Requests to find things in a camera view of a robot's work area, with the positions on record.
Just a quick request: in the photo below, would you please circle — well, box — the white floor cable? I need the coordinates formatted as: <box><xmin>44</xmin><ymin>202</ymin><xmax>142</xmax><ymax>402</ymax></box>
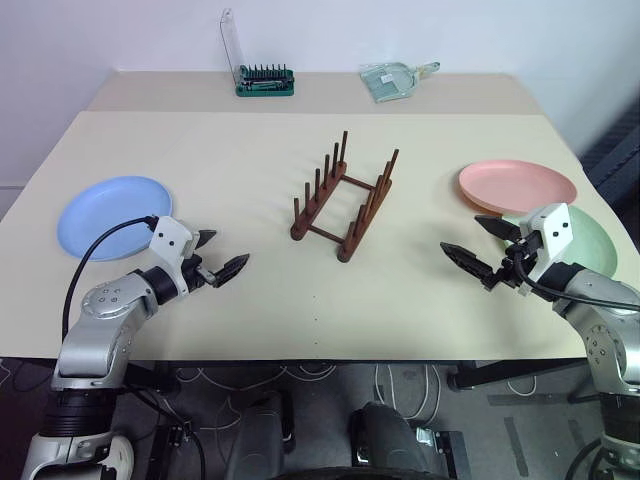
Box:
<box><xmin>373</xmin><ymin>363</ymin><xmax>442</xmax><ymax>422</ymax></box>

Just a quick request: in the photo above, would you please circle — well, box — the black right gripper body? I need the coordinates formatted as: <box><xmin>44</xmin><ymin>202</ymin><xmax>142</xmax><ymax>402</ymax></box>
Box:
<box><xmin>481</xmin><ymin>230</ymin><xmax>544</xmax><ymax>292</ymax></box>

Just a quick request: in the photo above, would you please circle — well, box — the green plate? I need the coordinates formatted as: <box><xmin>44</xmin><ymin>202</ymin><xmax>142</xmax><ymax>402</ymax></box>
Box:
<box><xmin>499</xmin><ymin>203</ymin><xmax>619</xmax><ymax>279</ymax></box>

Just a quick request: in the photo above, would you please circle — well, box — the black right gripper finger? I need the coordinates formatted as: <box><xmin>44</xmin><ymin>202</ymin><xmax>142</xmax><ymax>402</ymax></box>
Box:
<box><xmin>473</xmin><ymin>214</ymin><xmax>522</xmax><ymax>244</ymax></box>
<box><xmin>439</xmin><ymin>242</ymin><xmax>495</xmax><ymax>282</ymax></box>

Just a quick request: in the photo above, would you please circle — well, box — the green screwdriver bit set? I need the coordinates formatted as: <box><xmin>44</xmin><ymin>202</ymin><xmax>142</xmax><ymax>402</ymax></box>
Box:
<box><xmin>219</xmin><ymin>8</ymin><xmax>297</xmax><ymax>99</ymax></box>

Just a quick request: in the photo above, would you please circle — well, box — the clear green dustpan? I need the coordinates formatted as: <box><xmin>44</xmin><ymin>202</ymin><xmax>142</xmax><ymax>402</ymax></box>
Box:
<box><xmin>359</xmin><ymin>60</ymin><xmax>443</xmax><ymax>105</ymax></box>

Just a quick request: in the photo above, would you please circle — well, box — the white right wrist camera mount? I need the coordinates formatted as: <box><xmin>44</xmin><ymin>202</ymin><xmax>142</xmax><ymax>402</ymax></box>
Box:
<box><xmin>518</xmin><ymin>202</ymin><xmax>572</xmax><ymax>282</ymax></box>

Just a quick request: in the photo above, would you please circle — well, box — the silver metal floor bracket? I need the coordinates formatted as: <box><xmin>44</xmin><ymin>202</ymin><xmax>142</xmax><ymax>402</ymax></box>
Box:
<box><xmin>412</xmin><ymin>426</ymin><xmax>467</xmax><ymax>452</ymax></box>

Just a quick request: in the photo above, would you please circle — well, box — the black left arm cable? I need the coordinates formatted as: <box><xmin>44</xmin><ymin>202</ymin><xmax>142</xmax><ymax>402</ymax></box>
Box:
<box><xmin>60</xmin><ymin>214</ymin><xmax>159</xmax><ymax>339</ymax></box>

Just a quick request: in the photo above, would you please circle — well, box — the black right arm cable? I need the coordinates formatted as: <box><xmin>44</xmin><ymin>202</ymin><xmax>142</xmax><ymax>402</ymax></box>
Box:
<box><xmin>513</xmin><ymin>252</ymin><xmax>640</xmax><ymax>312</ymax></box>

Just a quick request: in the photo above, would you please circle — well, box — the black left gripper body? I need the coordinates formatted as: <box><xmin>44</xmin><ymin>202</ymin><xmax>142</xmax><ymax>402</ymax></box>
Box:
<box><xmin>181</xmin><ymin>252</ymin><xmax>219</xmax><ymax>296</ymax></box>

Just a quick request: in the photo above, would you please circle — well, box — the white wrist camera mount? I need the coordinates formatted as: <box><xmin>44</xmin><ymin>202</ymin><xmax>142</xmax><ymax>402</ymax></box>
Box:
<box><xmin>148</xmin><ymin>215</ymin><xmax>200</xmax><ymax>296</ymax></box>
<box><xmin>518</xmin><ymin>202</ymin><xmax>572</xmax><ymax>282</ymax></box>

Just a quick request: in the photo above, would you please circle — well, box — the black table leg frame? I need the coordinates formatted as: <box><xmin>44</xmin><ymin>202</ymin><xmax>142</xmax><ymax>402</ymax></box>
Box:
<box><xmin>446</xmin><ymin>356</ymin><xmax>597</xmax><ymax>392</ymax></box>

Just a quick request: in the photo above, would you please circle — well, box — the blue plate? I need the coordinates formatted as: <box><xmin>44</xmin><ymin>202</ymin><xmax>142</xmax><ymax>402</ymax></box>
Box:
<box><xmin>55</xmin><ymin>174</ymin><xmax>175</xmax><ymax>263</ymax></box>

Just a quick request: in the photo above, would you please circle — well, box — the red plate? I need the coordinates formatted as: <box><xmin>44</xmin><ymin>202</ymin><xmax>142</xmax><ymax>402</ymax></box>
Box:
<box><xmin>458</xmin><ymin>159</ymin><xmax>579</xmax><ymax>218</ymax></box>

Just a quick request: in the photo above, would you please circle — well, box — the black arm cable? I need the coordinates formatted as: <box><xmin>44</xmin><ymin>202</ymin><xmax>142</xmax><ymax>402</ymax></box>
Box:
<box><xmin>513</xmin><ymin>252</ymin><xmax>640</xmax><ymax>312</ymax></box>
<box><xmin>60</xmin><ymin>214</ymin><xmax>159</xmax><ymax>339</ymax></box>

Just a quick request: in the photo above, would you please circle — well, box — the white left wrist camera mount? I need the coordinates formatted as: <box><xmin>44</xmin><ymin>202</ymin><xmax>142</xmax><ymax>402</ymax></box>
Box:
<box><xmin>148</xmin><ymin>215</ymin><xmax>200</xmax><ymax>296</ymax></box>

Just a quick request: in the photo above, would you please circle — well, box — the dark ribbed object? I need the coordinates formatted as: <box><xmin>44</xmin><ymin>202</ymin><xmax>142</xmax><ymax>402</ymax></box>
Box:
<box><xmin>578</xmin><ymin>98</ymin><xmax>640</xmax><ymax>212</ymax></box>

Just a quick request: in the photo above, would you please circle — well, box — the dark rounded shape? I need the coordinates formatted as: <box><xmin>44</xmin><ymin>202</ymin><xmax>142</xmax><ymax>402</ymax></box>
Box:
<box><xmin>231</xmin><ymin>391</ymin><xmax>297</xmax><ymax>474</ymax></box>
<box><xmin>348</xmin><ymin>401</ymin><xmax>427</xmax><ymax>472</ymax></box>

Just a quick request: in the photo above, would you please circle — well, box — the brown wooden dish rack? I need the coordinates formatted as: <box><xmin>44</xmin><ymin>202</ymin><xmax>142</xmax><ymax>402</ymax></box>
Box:
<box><xmin>289</xmin><ymin>130</ymin><xmax>402</xmax><ymax>264</ymax></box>

